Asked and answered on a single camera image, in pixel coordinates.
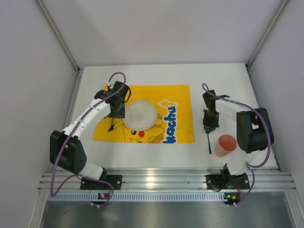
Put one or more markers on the blue metal spoon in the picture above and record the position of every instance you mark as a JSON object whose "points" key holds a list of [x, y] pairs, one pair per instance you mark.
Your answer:
{"points": [[209, 146]]}

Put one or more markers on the right aluminium frame post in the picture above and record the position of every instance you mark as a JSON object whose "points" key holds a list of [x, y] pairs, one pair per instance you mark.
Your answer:
{"points": [[266, 34]]}

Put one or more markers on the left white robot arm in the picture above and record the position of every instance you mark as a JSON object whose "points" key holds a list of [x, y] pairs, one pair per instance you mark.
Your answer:
{"points": [[66, 149]]}

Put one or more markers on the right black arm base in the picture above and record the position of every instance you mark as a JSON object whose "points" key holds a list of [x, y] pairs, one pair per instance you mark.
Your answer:
{"points": [[224, 180]]}

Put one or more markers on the left aluminium frame post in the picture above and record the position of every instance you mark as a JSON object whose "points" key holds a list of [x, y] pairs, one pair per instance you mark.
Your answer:
{"points": [[51, 23]]}

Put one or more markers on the pink plastic cup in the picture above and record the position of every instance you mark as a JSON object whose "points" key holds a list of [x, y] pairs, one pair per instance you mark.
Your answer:
{"points": [[226, 144]]}

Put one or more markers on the blue metal fork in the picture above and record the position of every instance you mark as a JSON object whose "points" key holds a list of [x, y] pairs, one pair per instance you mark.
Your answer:
{"points": [[112, 125]]}

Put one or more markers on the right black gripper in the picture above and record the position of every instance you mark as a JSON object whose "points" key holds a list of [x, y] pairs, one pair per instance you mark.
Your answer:
{"points": [[210, 127]]}

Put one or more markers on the aluminium frame post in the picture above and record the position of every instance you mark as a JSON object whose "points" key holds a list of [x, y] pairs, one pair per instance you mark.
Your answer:
{"points": [[51, 23], [266, 34]]}

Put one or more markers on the cream round plate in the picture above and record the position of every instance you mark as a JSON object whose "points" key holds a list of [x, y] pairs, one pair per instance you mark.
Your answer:
{"points": [[140, 115]]}

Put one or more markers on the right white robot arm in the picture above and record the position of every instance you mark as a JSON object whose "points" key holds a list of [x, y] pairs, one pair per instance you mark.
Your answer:
{"points": [[254, 134]]}

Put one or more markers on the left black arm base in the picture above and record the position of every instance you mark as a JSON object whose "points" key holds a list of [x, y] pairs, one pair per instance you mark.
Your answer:
{"points": [[102, 181]]}

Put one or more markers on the aluminium mounting rail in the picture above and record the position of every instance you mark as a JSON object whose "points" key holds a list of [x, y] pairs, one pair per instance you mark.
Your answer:
{"points": [[159, 185]]}

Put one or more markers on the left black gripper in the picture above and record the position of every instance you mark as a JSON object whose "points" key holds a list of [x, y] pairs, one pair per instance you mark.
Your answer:
{"points": [[116, 114]]}

